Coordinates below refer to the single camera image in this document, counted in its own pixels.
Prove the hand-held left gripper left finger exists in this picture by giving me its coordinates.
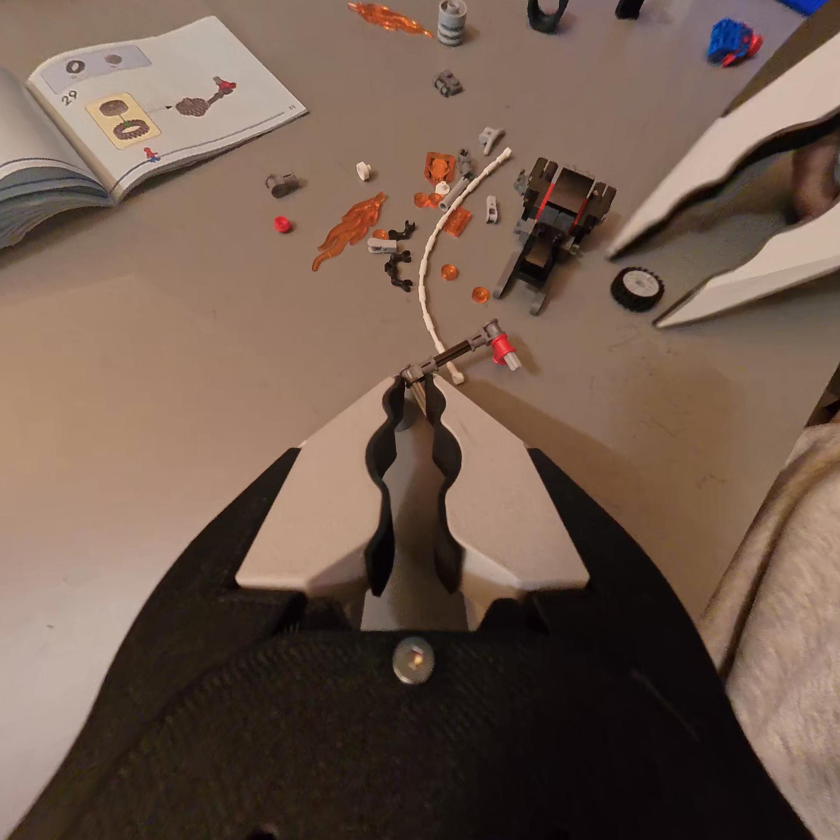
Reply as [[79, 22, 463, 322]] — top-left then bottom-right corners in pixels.
[[235, 375, 406, 616]]

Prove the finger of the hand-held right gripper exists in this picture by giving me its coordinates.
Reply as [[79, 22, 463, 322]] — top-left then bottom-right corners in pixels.
[[652, 202, 840, 330], [605, 29, 840, 261]]

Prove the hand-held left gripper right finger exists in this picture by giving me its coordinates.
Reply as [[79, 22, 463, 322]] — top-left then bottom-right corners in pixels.
[[423, 377, 591, 610]]

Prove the thin black lego tire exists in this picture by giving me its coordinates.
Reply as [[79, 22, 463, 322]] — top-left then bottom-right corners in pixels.
[[609, 265, 665, 315]]

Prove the axle assembly with red joint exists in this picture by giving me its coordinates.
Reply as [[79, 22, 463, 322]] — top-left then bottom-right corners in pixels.
[[397, 318, 504, 431]]

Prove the lego instruction booklet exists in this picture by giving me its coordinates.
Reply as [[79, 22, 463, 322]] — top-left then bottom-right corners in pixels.
[[0, 16, 310, 251]]

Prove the blue red lego piece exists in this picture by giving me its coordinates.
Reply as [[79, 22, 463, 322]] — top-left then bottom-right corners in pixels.
[[706, 17, 765, 68]]

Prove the black lego motorcycle build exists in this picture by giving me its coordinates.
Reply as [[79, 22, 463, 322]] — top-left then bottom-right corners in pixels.
[[493, 155, 618, 316]]

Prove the wide black lego tire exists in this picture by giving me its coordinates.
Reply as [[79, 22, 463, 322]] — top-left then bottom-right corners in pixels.
[[525, 0, 571, 35]]

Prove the white flexible lego tube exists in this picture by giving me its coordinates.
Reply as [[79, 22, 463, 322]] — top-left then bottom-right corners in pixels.
[[417, 147, 513, 385]]

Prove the orange lego flame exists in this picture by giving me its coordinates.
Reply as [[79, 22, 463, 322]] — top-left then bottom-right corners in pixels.
[[347, 1, 434, 39], [310, 191, 389, 273]]

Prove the person's right hand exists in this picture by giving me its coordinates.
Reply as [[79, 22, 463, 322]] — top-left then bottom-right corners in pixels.
[[789, 136, 840, 224]]

